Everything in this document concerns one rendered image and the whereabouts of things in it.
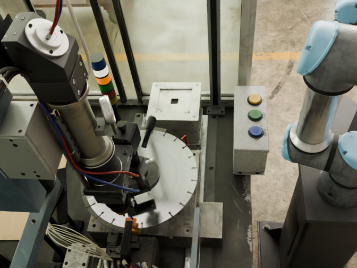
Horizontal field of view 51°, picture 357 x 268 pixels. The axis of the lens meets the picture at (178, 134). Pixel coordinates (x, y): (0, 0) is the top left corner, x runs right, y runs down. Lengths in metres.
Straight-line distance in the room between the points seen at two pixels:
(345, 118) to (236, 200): 1.39
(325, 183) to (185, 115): 0.50
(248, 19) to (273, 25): 1.92
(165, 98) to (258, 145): 0.38
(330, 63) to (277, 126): 1.63
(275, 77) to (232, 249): 1.71
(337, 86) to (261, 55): 2.03
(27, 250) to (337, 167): 0.85
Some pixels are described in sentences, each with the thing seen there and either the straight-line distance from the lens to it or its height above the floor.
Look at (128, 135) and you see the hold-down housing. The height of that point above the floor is 1.25.
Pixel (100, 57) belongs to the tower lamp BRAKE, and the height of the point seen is 1.16.
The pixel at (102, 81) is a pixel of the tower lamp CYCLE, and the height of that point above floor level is 1.08.
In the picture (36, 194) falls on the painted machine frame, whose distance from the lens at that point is 0.78.
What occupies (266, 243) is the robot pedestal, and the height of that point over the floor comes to 0.01.
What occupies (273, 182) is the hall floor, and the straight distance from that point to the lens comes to 2.18.
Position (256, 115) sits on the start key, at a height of 0.91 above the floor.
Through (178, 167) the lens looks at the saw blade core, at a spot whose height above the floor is 0.95.
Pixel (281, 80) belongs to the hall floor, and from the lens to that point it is 2.69.
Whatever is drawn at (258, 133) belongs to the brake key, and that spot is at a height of 0.91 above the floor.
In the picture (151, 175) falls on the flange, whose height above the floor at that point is 0.96.
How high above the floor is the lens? 1.87
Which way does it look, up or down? 52 degrees down
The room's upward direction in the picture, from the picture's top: 9 degrees counter-clockwise
